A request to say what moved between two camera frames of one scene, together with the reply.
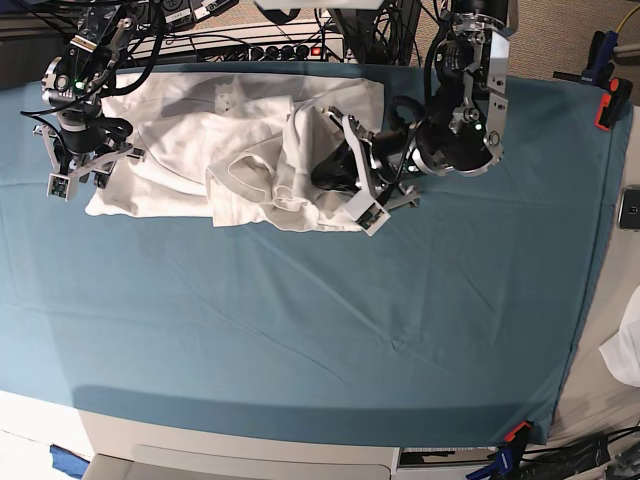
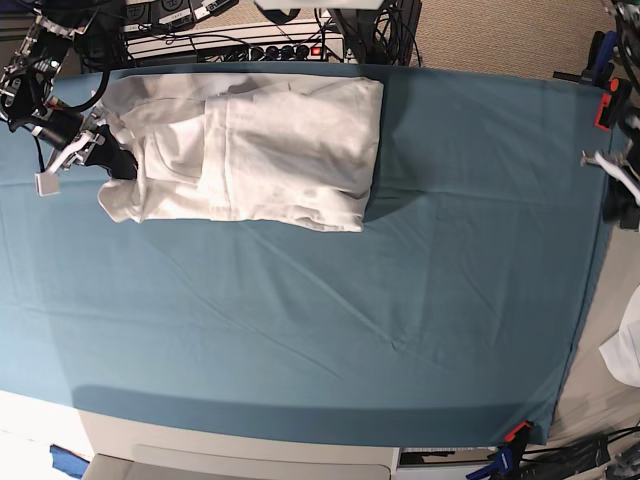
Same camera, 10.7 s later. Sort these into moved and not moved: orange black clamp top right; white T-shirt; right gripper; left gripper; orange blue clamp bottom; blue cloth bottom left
Moved: right gripper; left gripper
Not moved: orange blue clamp bottom; orange black clamp top right; white T-shirt; blue cloth bottom left
